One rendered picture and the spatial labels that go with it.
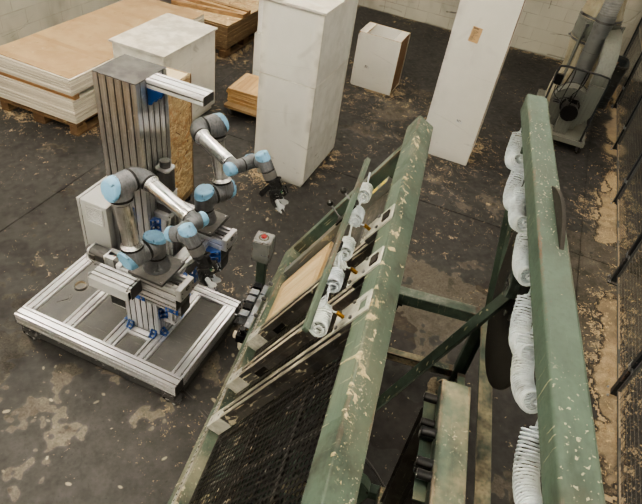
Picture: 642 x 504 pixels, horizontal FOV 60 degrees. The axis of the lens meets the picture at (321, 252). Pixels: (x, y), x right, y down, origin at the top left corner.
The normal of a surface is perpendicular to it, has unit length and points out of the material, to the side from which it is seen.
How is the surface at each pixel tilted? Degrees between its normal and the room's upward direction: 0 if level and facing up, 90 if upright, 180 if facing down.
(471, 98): 90
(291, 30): 90
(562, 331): 0
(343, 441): 30
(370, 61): 90
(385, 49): 90
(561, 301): 0
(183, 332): 0
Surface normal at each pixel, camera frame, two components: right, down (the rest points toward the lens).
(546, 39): -0.38, 0.57
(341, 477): 0.59, -0.52
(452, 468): 0.13, -0.74
